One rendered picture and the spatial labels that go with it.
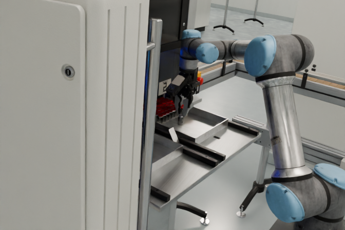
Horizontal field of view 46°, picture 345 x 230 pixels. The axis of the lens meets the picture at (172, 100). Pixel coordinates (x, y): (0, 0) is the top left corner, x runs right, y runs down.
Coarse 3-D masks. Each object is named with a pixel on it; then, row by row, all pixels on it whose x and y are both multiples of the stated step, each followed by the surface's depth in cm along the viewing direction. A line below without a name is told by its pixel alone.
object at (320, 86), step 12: (240, 60) 260; (240, 72) 254; (300, 72) 234; (312, 72) 236; (300, 84) 233; (312, 84) 229; (324, 84) 227; (336, 84) 229; (312, 96) 230; (324, 96) 226; (336, 96) 222
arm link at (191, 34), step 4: (184, 32) 159; (188, 32) 158; (192, 32) 158; (196, 32) 159; (200, 32) 162; (184, 36) 159; (188, 36) 158; (192, 36) 158; (196, 36) 158; (200, 36) 160; (184, 40) 160; (188, 40) 159; (192, 40) 166; (184, 44) 160; (188, 44) 157; (184, 48) 160; (180, 52) 164; (184, 52) 161; (188, 52) 168; (180, 56) 164; (184, 56) 162; (188, 56) 161; (192, 56) 161
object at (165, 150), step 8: (160, 136) 156; (160, 144) 157; (168, 144) 154; (176, 144) 152; (160, 152) 151; (168, 152) 151; (176, 152) 148; (152, 160) 145; (160, 160) 140; (168, 160) 145; (152, 168) 138
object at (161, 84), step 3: (165, 81) 176; (168, 81) 177; (159, 84) 172; (162, 84) 174; (165, 84) 176; (168, 84) 178; (159, 87) 173; (162, 87) 175; (165, 87) 177; (159, 90) 174; (162, 90) 176; (159, 93) 174; (162, 93) 176
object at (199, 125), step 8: (192, 112) 187; (200, 112) 184; (208, 112) 182; (176, 120) 178; (184, 120) 179; (192, 120) 180; (200, 120) 181; (208, 120) 181; (216, 120) 180; (224, 120) 177; (168, 128) 164; (176, 128) 171; (184, 128) 172; (192, 128) 172; (200, 128) 173; (208, 128) 173; (216, 128) 169; (184, 136) 160; (192, 136) 165; (200, 136) 160; (208, 136) 166
